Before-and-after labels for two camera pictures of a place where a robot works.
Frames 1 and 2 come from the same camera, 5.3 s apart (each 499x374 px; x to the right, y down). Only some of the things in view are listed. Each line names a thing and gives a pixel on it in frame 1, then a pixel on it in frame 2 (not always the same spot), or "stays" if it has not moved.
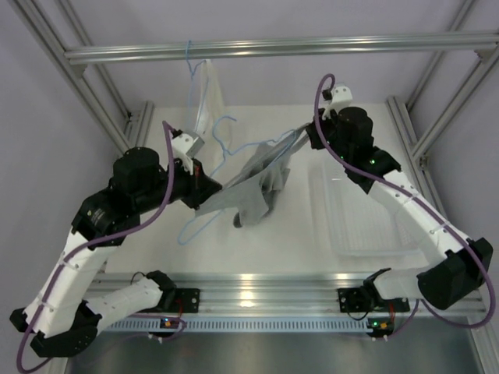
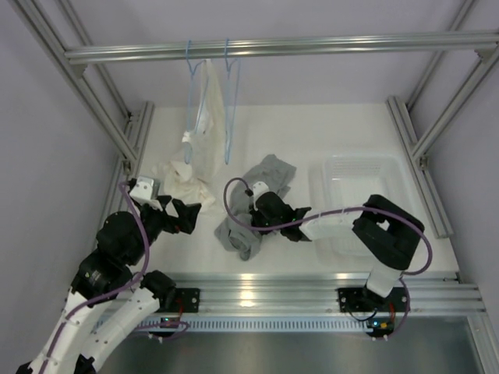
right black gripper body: [329, 128] -> [262, 221]
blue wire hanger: [222, 158] -> [228, 146]
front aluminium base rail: [270, 294] stays
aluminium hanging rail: [284, 49] stays
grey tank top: [267, 169] -> [272, 174]
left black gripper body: [185, 186] -> [153, 222]
